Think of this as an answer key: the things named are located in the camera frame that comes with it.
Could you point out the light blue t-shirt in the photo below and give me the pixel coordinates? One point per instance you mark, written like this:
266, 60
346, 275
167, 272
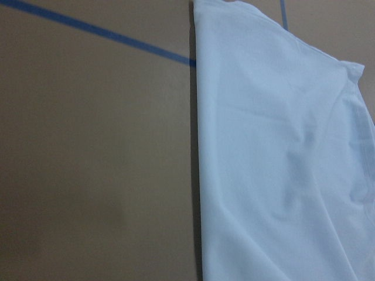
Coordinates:
286, 153

